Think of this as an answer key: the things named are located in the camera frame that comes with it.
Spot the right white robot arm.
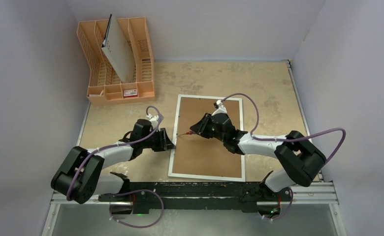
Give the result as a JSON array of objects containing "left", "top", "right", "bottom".
[{"left": 190, "top": 113, "right": 326, "bottom": 200}]

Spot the small red white box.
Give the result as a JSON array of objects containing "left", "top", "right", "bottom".
[{"left": 123, "top": 89, "right": 138, "bottom": 97}]

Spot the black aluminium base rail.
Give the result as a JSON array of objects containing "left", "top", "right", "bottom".
[{"left": 50, "top": 180, "right": 339, "bottom": 216}]

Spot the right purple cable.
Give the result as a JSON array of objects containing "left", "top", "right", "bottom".
[{"left": 216, "top": 93, "right": 347, "bottom": 170}]

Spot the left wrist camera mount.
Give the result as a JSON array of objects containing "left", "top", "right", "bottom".
[{"left": 146, "top": 114, "right": 164, "bottom": 128}]

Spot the white board in organizer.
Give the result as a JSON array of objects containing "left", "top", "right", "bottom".
[{"left": 101, "top": 14, "right": 135, "bottom": 83}]

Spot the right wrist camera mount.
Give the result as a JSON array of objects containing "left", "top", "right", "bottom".
[{"left": 212, "top": 100, "right": 227, "bottom": 116}]

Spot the orange plastic file organizer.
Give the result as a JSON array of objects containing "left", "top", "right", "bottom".
[{"left": 77, "top": 15, "right": 156, "bottom": 106}]

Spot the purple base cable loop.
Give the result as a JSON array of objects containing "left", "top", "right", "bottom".
[{"left": 109, "top": 189, "right": 166, "bottom": 229}]

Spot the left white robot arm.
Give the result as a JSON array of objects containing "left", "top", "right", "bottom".
[{"left": 50, "top": 119, "right": 175, "bottom": 204}]

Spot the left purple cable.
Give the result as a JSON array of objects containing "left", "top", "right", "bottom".
[{"left": 66, "top": 106, "right": 165, "bottom": 202}]

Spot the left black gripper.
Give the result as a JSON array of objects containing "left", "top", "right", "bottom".
[{"left": 141, "top": 128, "right": 175, "bottom": 152}]

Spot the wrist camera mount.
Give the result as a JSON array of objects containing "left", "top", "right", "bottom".
[
  {"left": 146, "top": 114, "right": 164, "bottom": 128},
  {"left": 212, "top": 100, "right": 227, "bottom": 116}
]

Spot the blue handled screwdriver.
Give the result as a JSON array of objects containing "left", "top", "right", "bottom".
[{"left": 177, "top": 131, "right": 194, "bottom": 137}]

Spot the white picture frame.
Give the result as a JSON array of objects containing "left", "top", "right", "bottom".
[{"left": 168, "top": 94, "right": 246, "bottom": 182}]

